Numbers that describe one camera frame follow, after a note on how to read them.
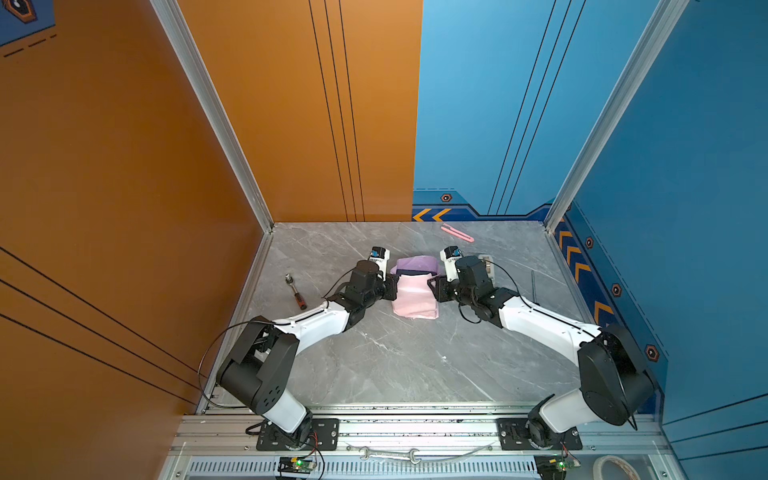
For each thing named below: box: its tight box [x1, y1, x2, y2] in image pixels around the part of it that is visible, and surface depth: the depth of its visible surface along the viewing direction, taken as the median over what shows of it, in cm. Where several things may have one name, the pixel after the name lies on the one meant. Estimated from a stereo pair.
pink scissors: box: [441, 223, 475, 243], surface depth 119 cm
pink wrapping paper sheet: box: [392, 273, 439, 320], surface depth 91 cm
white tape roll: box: [593, 455, 641, 480], surface depth 69 cm
